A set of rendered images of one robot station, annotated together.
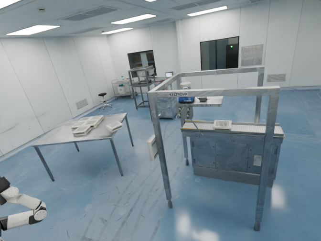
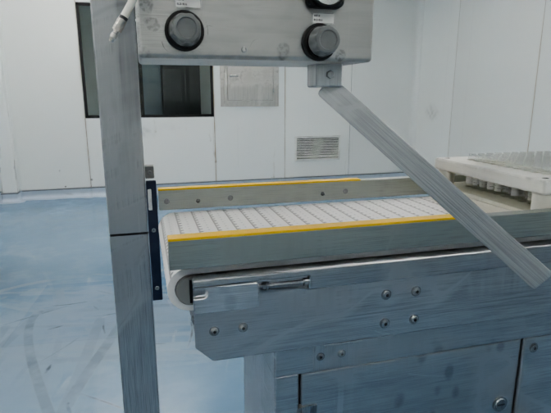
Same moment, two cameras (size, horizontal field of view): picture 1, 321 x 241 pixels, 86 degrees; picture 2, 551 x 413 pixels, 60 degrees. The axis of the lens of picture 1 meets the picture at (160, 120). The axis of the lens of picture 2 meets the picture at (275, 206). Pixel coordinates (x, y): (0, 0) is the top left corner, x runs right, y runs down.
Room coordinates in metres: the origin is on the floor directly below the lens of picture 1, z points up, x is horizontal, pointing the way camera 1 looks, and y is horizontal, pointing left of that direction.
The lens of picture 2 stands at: (1.92, -0.05, 1.09)
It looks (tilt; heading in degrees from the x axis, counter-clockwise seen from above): 13 degrees down; 318
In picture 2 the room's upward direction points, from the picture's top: straight up
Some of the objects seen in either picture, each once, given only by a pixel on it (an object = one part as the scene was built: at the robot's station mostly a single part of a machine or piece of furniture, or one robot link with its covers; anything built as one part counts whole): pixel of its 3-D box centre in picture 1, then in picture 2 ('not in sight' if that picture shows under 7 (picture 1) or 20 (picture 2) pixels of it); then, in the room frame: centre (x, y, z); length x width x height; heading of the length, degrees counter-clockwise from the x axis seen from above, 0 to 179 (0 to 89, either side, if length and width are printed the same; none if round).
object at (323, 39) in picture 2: not in sight; (323, 35); (2.23, -0.39, 1.15); 0.03 x 0.03 x 0.04; 64
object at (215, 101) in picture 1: (199, 100); not in sight; (2.35, -0.61, 1.33); 0.62 x 0.38 x 0.04; 64
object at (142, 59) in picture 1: (142, 64); not in sight; (8.30, 0.44, 1.43); 1.32 x 0.01 x 1.11; 64
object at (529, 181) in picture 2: (222, 124); (545, 170); (2.20, -0.88, 0.98); 0.25 x 0.24 x 0.02; 154
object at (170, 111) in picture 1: (165, 105); not in sight; (5.15, -0.23, 0.38); 0.63 x 0.57 x 0.76; 64
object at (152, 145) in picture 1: (154, 147); not in sight; (1.74, 0.13, 1.05); 0.17 x 0.06 x 0.26; 154
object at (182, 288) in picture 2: not in sight; (181, 252); (2.45, -0.36, 0.89); 0.27 x 0.03 x 0.03; 154
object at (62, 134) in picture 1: (85, 127); not in sight; (3.20, 1.53, 0.85); 1.50 x 1.10 x 0.04; 83
